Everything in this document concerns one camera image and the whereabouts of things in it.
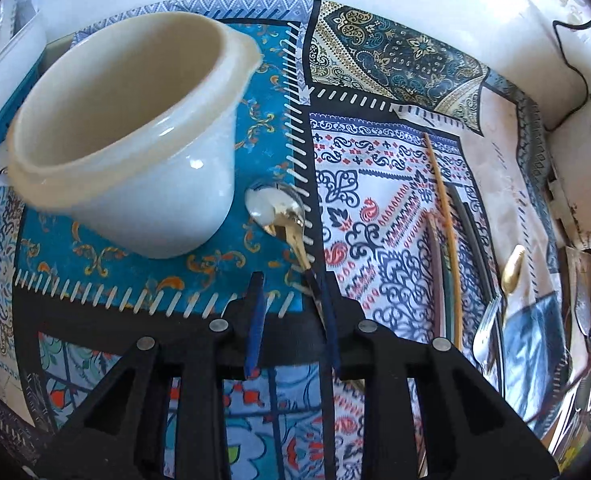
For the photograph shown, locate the blue plastic basket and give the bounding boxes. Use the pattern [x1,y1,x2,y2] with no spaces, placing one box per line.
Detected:
[0,35,47,162]

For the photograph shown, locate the black cable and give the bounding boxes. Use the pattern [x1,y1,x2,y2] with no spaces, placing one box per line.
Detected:
[550,15,591,130]

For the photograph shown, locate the patterned patchwork tablecloth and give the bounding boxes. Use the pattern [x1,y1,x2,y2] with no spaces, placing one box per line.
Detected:
[0,0,576,480]

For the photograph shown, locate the spoon with gold black handle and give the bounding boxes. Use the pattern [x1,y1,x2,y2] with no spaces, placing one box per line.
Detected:
[244,182,367,392]

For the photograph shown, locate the hammered metal cleaver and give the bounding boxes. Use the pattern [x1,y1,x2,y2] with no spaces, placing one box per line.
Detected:
[573,265,591,346]

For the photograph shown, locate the silver fork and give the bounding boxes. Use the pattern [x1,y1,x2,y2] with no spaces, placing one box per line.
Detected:
[473,294,505,377]

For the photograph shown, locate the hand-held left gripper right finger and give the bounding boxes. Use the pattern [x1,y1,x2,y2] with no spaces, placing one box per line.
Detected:
[320,271,561,480]

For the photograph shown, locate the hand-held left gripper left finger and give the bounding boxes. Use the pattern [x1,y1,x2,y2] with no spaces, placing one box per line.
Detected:
[23,272,276,480]

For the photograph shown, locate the wooden cutting board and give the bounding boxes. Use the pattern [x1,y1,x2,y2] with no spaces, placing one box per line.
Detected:
[563,245,591,441]

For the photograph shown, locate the white container with carrot print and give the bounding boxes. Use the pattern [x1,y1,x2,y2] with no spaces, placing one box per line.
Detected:
[0,7,47,111]

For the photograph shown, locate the dark grey chopstick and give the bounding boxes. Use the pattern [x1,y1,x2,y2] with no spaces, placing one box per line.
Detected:
[448,184,501,311]

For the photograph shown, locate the wooden chopstick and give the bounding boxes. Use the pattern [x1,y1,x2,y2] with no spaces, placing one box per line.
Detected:
[422,132,465,352]

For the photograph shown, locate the white plastic cup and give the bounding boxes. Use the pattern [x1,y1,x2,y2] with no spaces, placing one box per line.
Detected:
[6,12,264,260]

